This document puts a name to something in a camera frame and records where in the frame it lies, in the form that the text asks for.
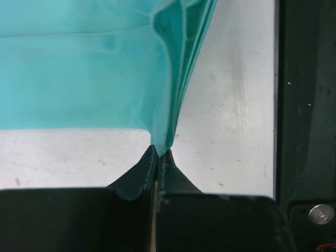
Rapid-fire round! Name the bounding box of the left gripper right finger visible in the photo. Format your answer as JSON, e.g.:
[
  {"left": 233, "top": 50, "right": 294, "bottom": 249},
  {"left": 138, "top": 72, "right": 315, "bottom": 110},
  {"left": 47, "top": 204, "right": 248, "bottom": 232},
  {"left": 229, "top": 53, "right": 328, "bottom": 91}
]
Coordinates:
[{"left": 156, "top": 151, "right": 296, "bottom": 251}]

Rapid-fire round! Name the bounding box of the teal t shirt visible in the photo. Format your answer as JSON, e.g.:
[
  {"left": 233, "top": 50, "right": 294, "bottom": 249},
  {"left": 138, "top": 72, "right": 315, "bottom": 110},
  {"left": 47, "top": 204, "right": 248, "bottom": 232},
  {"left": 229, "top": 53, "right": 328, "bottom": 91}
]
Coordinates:
[{"left": 1, "top": 1, "right": 216, "bottom": 155}]

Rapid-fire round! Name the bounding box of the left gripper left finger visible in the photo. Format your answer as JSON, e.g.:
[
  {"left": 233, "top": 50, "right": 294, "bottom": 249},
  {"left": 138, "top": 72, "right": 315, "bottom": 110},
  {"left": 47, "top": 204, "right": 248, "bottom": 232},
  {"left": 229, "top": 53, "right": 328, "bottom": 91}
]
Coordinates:
[{"left": 1, "top": 146, "right": 158, "bottom": 251}]

